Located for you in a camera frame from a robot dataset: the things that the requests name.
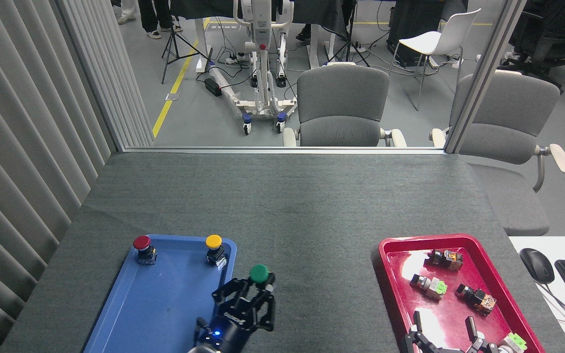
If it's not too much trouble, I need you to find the grey office chair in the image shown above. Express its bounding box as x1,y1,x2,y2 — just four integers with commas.
282,63,407,148
430,70,565,237

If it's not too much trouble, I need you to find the green push button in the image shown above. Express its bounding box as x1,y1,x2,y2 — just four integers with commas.
249,264,270,290

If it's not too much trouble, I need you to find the yellow push button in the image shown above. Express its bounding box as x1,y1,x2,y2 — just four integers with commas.
205,234,228,267

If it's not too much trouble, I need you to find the red plastic tray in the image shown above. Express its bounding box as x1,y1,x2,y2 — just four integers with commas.
378,234,545,353

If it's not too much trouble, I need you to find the white plastic chair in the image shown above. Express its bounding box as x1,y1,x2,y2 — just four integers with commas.
389,8,482,111

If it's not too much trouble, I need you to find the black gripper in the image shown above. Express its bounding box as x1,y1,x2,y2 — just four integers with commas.
194,274,277,353
400,311,499,353

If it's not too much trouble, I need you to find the black computer mouse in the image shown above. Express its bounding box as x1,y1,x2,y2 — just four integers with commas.
519,248,555,284

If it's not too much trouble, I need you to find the black tripod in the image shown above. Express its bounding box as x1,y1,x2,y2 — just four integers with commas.
321,0,370,68
161,15,213,85

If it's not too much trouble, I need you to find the white stand on wheels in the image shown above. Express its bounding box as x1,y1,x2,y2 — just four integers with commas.
209,0,299,135

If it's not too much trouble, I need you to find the white desk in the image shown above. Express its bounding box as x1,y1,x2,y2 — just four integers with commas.
508,236,565,353

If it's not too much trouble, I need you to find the grey slatted partition panel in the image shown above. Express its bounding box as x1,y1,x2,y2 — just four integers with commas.
0,0,154,353

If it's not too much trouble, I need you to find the black switch with orange block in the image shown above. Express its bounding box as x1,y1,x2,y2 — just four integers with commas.
427,249,463,271
455,283,497,316

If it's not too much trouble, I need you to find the black office chair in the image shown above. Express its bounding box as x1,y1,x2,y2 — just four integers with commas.
501,0,565,95

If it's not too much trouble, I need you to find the silver post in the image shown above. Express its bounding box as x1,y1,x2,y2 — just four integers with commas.
443,0,528,154

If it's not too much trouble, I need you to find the red push button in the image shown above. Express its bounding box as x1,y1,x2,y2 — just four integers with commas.
133,235,158,265

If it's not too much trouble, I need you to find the blue plastic tray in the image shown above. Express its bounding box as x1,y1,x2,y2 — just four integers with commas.
82,234,237,353

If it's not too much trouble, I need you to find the silver switch with green block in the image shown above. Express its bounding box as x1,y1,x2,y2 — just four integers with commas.
497,332,528,353
410,274,448,300

